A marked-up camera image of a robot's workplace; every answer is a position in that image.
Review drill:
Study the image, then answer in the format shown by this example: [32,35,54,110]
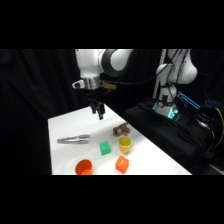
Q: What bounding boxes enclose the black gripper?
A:
[86,88,106,121]

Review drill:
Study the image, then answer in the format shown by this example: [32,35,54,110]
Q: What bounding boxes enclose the orange plastic cup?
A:
[74,158,93,176]

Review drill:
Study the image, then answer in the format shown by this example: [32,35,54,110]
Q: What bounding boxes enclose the yellow cable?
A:
[213,107,224,151]

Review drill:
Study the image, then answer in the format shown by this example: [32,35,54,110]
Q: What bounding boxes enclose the silver metal tongs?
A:
[56,133,91,145]

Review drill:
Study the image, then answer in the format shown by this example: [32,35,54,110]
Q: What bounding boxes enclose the orange cube block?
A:
[115,155,130,174]

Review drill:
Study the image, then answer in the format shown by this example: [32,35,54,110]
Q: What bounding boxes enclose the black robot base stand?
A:
[122,98,224,176]

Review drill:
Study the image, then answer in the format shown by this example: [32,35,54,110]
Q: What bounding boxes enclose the black curtain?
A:
[0,49,224,176]

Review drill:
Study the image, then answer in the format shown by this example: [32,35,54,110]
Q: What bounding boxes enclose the green cube block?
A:
[99,140,112,156]

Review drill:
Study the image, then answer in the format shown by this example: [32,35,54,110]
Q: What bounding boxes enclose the brown plush tiger toy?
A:
[112,122,131,137]

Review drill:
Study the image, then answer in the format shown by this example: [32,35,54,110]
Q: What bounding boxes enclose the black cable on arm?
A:
[99,49,183,88]

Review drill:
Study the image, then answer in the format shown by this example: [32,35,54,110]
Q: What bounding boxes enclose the yellow plastic cup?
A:
[118,135,132,155]

